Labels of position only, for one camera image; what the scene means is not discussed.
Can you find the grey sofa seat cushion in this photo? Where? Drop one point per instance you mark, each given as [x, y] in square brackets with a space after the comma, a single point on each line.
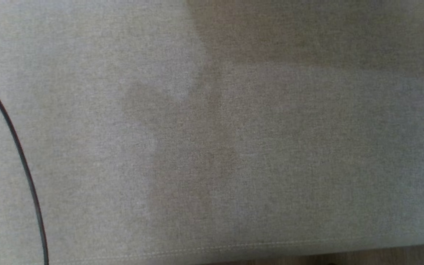
[212, 147]

